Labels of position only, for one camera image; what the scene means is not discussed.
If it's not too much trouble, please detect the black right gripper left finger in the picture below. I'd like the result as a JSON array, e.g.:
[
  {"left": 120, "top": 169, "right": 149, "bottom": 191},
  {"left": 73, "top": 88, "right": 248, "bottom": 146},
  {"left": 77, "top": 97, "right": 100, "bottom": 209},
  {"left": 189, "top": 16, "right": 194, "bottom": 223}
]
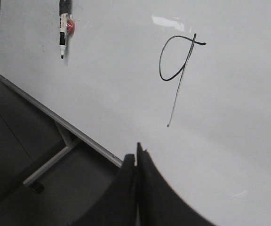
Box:
[{"left": 73, "top": 154, "right": 137, "bottom": 226}]

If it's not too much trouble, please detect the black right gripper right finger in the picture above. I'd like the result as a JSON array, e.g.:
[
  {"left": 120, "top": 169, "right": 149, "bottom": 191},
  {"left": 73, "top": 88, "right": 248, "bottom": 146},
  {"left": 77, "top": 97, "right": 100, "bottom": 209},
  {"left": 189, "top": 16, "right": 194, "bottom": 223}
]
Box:
[{"left": 136, "top": 142, "right": 213, "bottom": 226}]

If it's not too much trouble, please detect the red round magnet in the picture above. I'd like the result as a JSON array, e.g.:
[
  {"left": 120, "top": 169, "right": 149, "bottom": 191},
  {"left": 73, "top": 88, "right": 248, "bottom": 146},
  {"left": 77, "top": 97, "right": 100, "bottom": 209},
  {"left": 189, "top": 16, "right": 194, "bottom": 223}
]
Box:
[{"left": 66, "top": 19, "right": 75, "bottom": 35}]

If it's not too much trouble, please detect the black whiteboard marker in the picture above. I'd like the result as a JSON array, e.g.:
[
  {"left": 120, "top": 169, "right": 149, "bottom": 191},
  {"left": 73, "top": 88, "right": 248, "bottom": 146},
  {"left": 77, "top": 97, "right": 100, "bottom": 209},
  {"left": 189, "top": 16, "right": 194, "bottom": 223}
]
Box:
[{"left": 59, "top": 0, "right": 72, "bottom": 59}]

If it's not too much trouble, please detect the grey whiteboard stand leg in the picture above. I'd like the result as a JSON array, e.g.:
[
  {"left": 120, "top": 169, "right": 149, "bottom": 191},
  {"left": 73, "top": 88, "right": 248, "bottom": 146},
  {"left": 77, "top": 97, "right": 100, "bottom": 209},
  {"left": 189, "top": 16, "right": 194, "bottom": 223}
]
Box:
[{"left": 23, "top": 121, "right": 81, "bottom": 187}]

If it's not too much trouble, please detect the white whiteboard with metal frame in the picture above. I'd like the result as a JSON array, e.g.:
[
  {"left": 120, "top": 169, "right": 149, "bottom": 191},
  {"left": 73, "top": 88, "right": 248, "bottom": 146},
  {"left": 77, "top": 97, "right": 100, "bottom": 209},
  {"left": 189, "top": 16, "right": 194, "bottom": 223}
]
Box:
[{"left": 0, "top": 0, "right": 271, "bottom": 226}]

